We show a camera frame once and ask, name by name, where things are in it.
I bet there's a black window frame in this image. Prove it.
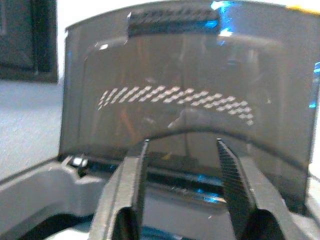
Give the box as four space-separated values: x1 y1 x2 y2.
0 0 59 84

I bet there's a silver top-load washing machine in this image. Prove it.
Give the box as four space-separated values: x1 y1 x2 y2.
0 154 320 240

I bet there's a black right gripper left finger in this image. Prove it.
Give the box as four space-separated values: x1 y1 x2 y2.
89 138 151 240

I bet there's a dark translucent washer lid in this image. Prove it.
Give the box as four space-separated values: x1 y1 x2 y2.
59 2 316 216

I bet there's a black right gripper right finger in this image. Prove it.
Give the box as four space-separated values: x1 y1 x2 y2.
216 137 293 240

